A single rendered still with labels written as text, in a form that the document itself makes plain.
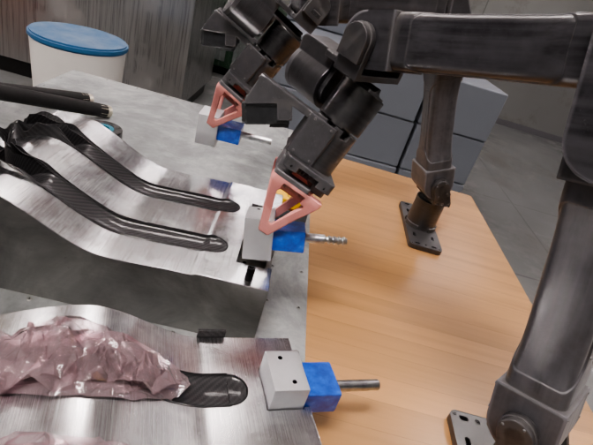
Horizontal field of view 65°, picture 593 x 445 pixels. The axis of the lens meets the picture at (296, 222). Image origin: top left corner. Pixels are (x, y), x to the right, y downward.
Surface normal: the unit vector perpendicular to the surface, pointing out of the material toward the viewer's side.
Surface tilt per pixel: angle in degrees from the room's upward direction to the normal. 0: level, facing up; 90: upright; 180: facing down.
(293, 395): 90
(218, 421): 0
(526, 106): 90
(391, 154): 90
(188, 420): 18
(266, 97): 80
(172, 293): 90
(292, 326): 0
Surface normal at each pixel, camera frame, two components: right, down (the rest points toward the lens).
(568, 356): -0.68, 0.08
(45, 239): -0.04, 0.48
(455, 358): 0.26, -0.84
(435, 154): 0.14, 0.38
